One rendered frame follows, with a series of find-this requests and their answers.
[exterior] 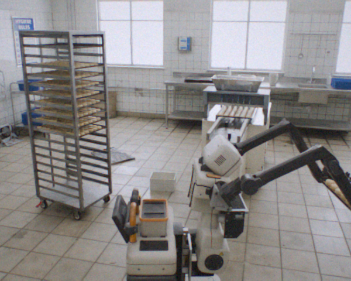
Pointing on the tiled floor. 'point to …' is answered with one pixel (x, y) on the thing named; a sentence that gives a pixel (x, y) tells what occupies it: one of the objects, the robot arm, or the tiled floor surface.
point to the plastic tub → (162, 181)
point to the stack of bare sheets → (119, 156)
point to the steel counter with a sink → (302, 84)
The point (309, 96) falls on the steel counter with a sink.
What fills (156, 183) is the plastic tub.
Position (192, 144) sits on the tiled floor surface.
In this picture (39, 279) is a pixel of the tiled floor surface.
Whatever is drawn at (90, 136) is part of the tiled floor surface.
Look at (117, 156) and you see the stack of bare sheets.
